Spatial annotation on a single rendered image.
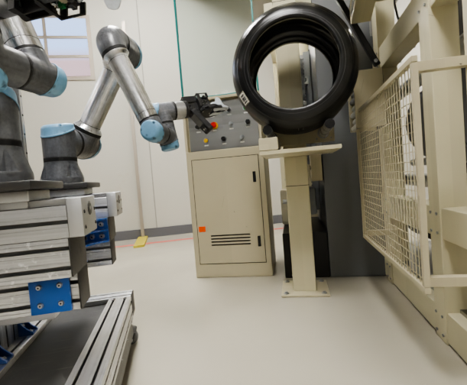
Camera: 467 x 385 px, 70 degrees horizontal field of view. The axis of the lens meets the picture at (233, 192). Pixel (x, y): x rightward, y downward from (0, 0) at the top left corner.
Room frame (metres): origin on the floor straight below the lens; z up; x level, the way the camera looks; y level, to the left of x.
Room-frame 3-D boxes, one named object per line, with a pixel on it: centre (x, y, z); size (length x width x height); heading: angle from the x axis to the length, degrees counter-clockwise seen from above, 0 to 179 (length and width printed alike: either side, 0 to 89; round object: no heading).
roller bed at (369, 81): (1.84, -0.77, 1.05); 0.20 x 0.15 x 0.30; 169
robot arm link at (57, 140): (1.27, 0.64, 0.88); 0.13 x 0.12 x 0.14; 171
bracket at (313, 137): (1.87, -0.38, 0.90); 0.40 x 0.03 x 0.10; 79
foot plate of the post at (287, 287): (1.95, -0.38, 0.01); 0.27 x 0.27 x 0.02; 79
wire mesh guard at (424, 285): (1.41, -0.63, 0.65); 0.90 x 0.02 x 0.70; 169
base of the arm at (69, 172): (1.27, 0.64, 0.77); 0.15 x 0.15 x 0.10
